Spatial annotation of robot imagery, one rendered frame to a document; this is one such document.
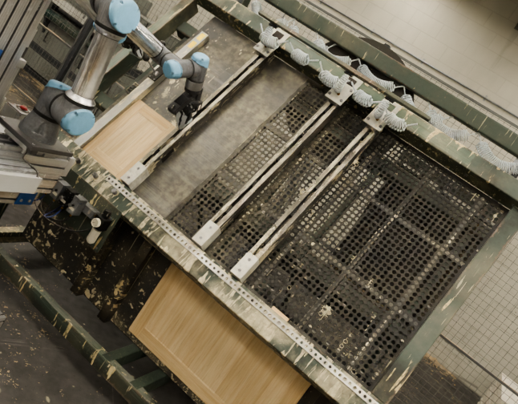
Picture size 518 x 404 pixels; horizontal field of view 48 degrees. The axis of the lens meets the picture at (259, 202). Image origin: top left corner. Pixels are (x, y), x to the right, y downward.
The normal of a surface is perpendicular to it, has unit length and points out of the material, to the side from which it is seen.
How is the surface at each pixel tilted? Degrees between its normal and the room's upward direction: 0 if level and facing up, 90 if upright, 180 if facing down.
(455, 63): 90
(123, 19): 82
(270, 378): 90
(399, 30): 90
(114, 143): 59
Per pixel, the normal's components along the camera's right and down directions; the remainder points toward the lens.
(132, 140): -0.04, -0.44
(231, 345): -0.37, -0.04
